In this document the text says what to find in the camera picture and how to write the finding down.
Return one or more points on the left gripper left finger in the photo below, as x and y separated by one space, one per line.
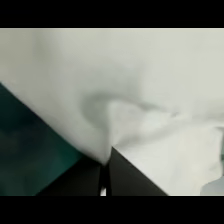
80 181

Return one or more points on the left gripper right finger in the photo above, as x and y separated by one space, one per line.
130 180

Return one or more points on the white garment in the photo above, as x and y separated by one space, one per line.
126 83

